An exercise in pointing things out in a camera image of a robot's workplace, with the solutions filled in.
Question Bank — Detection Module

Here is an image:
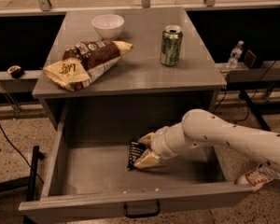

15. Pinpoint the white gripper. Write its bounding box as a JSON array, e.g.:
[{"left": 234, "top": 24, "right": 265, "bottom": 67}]
[{"left": 133, "top": 123, "right": 193, "bottom": 169}]

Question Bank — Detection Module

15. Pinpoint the black rxbar chocolate bar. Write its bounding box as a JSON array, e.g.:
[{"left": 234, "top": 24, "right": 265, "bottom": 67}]
[{"left": 127, "top": 141, "right": 147, "bottom": 170}]

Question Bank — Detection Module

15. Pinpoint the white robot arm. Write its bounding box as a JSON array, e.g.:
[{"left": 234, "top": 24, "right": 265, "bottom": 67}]
[{"left": 133, "top": 109, "right": 280, "bottom": 174}]

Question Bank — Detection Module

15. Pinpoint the grey cabinet counter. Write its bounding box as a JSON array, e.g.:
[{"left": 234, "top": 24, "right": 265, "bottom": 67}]
[{"left": 33, "top": 7, "right": 226, "bottom": 125}]

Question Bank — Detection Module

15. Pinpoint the open grey top drawer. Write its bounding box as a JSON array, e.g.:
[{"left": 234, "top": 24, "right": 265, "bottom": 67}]
[{"left": 20, "top": 102, "right": 251, "bottom": 224}]

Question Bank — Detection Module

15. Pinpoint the brown yellow chip bag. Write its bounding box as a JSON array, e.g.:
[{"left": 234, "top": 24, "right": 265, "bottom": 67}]
[{"left": 44, "top": 41, "right": 133, "bottom": 91}]

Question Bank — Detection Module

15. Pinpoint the green soda can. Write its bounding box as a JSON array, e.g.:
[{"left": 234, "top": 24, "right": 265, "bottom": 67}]
[{"left": 161, "top": 25, "right": 183, "bottom": 66}]

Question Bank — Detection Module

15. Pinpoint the white red sneaker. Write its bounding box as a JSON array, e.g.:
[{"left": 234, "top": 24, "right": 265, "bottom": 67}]
[{"left": 235, "top": 164, "right": 280, "bottom": 191}]

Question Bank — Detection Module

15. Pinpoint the clear plastic water bottle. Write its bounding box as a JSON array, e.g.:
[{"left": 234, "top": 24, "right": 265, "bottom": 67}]
[{"left": 227, "top": 40, "right": 244, "bottom": 69}]

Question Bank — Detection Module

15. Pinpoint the black metal stand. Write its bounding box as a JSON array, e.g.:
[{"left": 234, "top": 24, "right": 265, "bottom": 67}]
[{"left": 0, "top": 146, "right": 45, "bottom": 202}]

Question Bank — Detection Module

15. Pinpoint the white ceramic bowl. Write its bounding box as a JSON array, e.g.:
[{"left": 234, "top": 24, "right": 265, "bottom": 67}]
[{"left": 91, "top": 14, "right": 125, "bottom": 40}]

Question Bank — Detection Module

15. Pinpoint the small black box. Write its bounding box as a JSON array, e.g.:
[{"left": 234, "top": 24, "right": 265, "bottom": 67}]
[{"left": 244, "top": 49, "right": 263, "bottom": 69}]

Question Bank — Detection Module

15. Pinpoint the small black yellow device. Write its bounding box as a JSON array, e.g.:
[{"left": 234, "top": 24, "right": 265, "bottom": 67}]
[{"left": 7, "top": 65, "right": 24, "bottom": 78}]

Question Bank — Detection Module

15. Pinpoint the black drawer handle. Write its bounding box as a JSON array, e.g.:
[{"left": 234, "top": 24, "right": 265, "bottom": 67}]
[{"left": 123, "top": 201, "right": 161, "bottom": 218}]

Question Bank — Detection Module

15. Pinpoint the black power adapter cable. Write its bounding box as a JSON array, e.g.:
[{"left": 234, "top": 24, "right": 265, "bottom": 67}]
[{"left": 213, "top": 91, "right": 228, "bottom": 114}]

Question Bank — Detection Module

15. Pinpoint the black cable on floor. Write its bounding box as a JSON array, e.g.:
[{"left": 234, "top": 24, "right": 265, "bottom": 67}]
[{"left": 0, "top": 112, "right": 45, "bottom": 185}]

